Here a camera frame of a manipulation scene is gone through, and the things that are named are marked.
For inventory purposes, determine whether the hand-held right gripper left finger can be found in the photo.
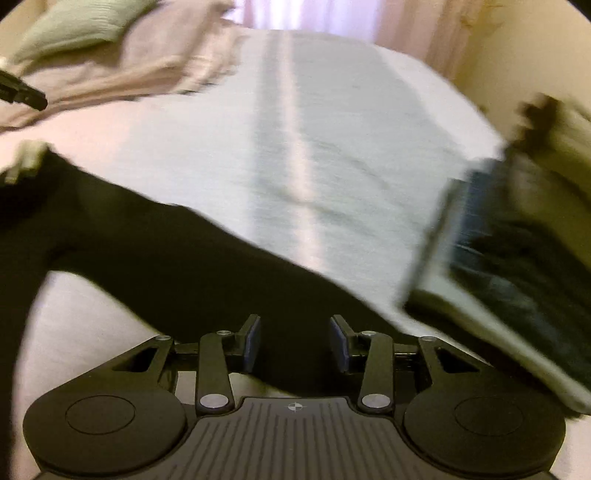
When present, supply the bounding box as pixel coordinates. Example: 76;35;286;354
111;315;263;414

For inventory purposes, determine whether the black sweater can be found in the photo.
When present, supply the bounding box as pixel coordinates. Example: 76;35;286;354
0;141;416;462

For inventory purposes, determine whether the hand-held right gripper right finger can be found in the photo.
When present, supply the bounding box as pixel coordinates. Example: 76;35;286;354
329;315;481;414

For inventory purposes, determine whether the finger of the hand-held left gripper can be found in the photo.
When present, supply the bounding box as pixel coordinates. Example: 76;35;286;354
0;68;48;112

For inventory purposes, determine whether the stack of clothes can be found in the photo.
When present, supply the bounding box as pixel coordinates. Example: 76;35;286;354
401;92;591;412

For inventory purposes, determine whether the tan curtain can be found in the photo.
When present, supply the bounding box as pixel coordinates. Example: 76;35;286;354
425;0;504;88

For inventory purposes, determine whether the green pillow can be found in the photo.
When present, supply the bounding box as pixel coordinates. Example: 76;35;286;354
9;0;163;64

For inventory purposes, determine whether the bed with striped bedspread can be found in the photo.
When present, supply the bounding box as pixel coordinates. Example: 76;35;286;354
0;28;509;480

